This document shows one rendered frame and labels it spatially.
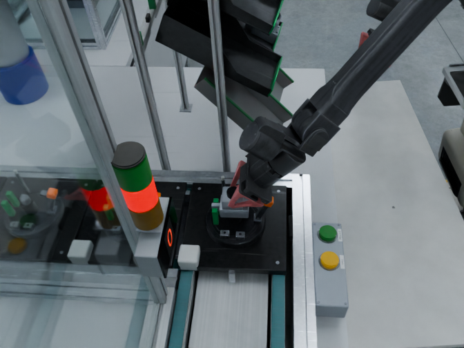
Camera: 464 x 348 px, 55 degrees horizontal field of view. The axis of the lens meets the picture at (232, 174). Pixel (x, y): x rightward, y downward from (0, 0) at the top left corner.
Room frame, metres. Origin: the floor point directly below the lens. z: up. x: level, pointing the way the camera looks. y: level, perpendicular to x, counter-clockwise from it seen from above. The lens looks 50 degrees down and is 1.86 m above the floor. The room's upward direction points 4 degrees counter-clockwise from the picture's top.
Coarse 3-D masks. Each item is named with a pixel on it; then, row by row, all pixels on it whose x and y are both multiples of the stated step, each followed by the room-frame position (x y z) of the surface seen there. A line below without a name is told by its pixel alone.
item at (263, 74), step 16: (176, 0) 0.94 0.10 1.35; (192, 0) 0.97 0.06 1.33; (176, 16) 0.96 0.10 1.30; (192, 16) 0.97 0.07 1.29; (208, 16) 0.96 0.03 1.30; (224, 16) 0.95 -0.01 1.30; (160, 32) 0.86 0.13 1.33; (176, 32) 0.85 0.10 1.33; (192, 32) 0.84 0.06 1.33; (208, 32) 0.94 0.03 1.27; (224, 32) 0.95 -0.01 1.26; (240, 32) 0.93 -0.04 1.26; (176, 48) 0.85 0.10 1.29; (192, 48) 0.84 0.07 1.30; (208, 48) 0.83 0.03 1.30; (224, 48) 0.90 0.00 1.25; (240, 48) 0.92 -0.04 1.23; (256, 48) 0.92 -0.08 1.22; (208, 64) 0.83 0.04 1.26; (224, 64) 0.82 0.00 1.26; (240, 64) 0.86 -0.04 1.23; (256, 64) 0.88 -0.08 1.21; (272, 64) 0.90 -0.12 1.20; (240, 80) 0.81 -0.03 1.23; (256, 80) 0.83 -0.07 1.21; (272, 80) 0.84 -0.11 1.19
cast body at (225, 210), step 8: (224, 192) 0.60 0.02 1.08; (232, 192) 0.59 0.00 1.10; (224, 200) 0.58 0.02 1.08; (240, 200) 0.58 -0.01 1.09; (216, 208) 0.59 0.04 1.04; (224, 208) 0.57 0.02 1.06; (240, 208) 0.57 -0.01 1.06; (248, 208) 0.58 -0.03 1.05; (224, 216) 0.58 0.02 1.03; (232, 216) 0.57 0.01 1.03; (240, 216) 0.57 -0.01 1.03; (248, 216) 0.57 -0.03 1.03
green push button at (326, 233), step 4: (320, 228) 0.56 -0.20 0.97; (324, 228) 0.56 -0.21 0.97; (328, 228) 0.56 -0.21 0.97; (332, 228) 0.56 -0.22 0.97; (320, 232) 0.55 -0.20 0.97; (324, 232) 0.55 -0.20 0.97; (328, 232) 0.55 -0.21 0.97; (332, 232) 0.55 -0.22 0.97; (336, 232) 0.55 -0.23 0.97; (320, 236) 0.54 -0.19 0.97; (324, 236) 0.54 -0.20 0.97; (328, 236) 0.54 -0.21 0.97; (332, 236) 0.54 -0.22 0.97; (324, 240) 0.54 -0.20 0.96; (328, 240) 0.53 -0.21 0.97; (332, 240) 0.53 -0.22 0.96
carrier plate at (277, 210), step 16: (192, 192) 0.70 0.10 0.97; (208, 192) 0.69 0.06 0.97; (272, 192) 0.68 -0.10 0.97; (192, 208) 0.65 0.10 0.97; (208, 208) 0.64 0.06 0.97; (272, 208) 0.63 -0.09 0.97; (192, 224) 0.60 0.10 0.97; (272, 224) 0.58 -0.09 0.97; (192, 240) 0.56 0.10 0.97; (208, 240) 0.55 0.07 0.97; (272, 240) 0.54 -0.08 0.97; (208, 256) 0.51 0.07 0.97; (224, 256) 0.51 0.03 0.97; (240, 256) 0.51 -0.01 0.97; (256, 256) 0.50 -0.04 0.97; (272, 256) 0.50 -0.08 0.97; (240, 272) 0.47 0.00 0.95; (256, 272) 0.47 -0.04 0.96; (272, 272) 0.46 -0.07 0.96
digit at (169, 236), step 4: (168, 220) 0.43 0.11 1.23; (168, 224) 0.43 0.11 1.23; (168, 228) 0.43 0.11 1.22; (172, 228) 0.44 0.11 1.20; (168, 232) 0.42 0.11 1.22; (172, 232) 0.44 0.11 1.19; (168, 236) 0.42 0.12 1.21; (172, 236) 0.43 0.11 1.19; (164, 240) 0.40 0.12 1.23; (168, 240) 0.41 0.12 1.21; (172, 240) 0.43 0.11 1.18; (168, 244) 0.41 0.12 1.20; (172, 244) 0.42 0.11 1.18; (168, 248) 0.40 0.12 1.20; (168, 252) 0.40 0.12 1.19
